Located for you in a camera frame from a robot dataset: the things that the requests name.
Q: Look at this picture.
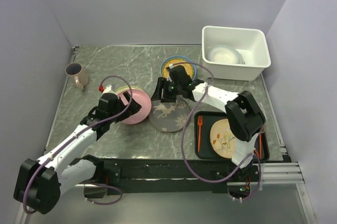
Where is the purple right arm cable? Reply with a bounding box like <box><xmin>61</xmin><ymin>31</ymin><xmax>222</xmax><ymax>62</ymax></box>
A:
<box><xmin>172</xmin><ymin>62</ymin><xmax>263</xmax><ymax>202</ymax></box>

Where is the blue plate with bamboo mat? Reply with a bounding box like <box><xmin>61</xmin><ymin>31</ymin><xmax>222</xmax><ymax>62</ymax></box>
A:
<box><xmin>160</xmin><ymin>56</ymin><xmax>196</xmax><ymax>79</ymax></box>

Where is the grey reindeer plate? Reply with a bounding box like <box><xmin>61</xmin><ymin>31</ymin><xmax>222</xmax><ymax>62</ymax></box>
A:
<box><xmin>148</xmin><ymin>96</ymin><xmax>191</xmax><ymax>133</ymax></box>

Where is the pink mug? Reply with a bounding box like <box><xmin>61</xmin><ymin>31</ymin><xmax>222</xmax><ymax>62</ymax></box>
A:
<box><xmin>65</xmin><ymin>62</ymin><xmax>89</xmax><ymax>91</ymax></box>

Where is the white scalloped plate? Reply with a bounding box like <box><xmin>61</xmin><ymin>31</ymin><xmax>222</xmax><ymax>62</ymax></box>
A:
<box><xmin>235</xmin><ymin>50</ymin><xmax>244</xmax><ymax>64</ymax></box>

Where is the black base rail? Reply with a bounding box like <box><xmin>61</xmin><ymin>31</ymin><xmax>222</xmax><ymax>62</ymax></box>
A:
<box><xmin>71</xmin><ymin>155</ymin><xmax>261</xmax><ymax>196</ymax></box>

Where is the pink plate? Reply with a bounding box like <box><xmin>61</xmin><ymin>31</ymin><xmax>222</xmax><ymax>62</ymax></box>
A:
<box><xmin>115</xmin><ymin>89</ymin><xmax>153</xmax><ymax>125</ymax></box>

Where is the beige bird plate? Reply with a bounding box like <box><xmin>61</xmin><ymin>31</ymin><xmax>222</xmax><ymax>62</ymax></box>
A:
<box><xmin>210</xmin><ymin>119</ymin><xmax>236</xmax><ymax>159</ymax></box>

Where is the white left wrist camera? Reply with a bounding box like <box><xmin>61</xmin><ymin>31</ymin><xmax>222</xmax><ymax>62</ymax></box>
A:
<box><xmin>98</xmin><ymin>84</ymin><xmax>116</xmax><ymax>96</ymax></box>

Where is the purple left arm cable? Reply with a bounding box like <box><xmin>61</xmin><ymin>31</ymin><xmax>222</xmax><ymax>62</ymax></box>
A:
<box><xmin>23</xmin><ymin>75</ymin><xmax>134</xmax><ymax>214</ymax></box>

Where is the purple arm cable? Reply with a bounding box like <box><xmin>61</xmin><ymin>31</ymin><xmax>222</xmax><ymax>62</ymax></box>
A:
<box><xmin>172</xmin><ymin>62</ymin><xmax>263</xmax><ymax>202</ymax></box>
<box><xmin>23</xmin><ymin>75</ymin><xmax>134</xmax><ymax>214</ymax></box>

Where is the yellow black patterned plate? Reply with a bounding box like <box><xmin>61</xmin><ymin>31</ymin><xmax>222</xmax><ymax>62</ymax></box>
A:
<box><xmin>115</xmin><ymin>85</ymin><xmax>141</xmax><ymax>94</ymax></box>

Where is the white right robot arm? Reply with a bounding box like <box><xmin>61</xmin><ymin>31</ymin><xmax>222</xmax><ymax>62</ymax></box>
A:
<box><xmin>151</xmin><ymin>65</ymin><xmax>266</xmax><ymax>181</ymax></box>

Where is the black tray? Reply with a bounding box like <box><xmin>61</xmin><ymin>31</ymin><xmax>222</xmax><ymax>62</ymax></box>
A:
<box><xmin>194</xmin><ymin>111</ymin><xmax>271</xmax><ymax>160</ymax></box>

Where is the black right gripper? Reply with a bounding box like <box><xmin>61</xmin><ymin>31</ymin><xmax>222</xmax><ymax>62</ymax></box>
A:
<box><xmin>151</xmin><ymin>77</ymin><xmax>182</xmax><ymax>103</ymax></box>

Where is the white plastic bin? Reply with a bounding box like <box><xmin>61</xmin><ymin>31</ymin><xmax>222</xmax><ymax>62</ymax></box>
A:
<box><xmin>201</xmin><ymin>26</ymin><xmax>271</xmax><ymax>81</ymax></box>

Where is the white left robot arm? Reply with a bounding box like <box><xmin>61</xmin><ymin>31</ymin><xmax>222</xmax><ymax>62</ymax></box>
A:
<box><xmin>13</xmin><ymin>92</ymin><xmax>142</xmax><ymax>214</ymax></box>

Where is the orange plastic fork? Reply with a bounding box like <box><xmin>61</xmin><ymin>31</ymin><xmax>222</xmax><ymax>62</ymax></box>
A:
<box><xmin>197</xmin><ymin>115</ymin><xmax>203</xmax><ymax>152</ymax></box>

